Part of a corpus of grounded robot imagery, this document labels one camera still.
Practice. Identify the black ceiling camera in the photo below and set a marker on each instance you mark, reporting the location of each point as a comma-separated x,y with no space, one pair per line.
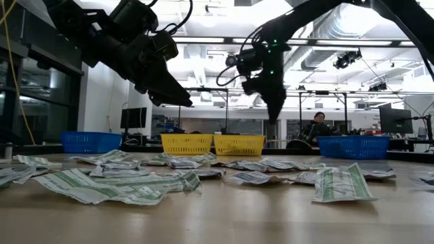
231,60
378,87
347,59

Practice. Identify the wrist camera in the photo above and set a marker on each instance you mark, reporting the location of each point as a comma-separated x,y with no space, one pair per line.
249,60
166,45

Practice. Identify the person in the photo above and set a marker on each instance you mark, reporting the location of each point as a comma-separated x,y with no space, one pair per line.
317,130

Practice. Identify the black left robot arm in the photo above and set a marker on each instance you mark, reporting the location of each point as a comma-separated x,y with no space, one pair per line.
68,20

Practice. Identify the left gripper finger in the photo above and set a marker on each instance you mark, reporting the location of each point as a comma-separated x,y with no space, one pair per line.
167,83
169,101

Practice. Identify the black computer monitor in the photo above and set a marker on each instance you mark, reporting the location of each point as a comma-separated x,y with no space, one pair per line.
134,117
395,120

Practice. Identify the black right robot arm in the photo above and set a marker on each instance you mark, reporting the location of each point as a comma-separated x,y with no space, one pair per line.
305,17

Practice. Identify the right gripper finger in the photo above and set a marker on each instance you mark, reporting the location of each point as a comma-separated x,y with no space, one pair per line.
271,106
279,103

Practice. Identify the yellow plastic basket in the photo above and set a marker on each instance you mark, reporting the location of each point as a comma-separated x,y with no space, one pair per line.
239,145
186,144

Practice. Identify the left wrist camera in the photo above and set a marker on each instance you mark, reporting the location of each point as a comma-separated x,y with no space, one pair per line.
166,45

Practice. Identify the black office chair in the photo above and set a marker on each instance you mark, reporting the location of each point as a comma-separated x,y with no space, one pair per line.
298,144

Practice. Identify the blue plastic basket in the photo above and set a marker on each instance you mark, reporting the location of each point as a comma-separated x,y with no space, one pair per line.
91,142
352,147

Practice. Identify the black metal stand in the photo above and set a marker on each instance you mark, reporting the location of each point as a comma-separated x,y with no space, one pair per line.
322,92
203,89

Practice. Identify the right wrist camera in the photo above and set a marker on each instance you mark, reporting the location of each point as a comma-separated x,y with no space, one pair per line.
249,60

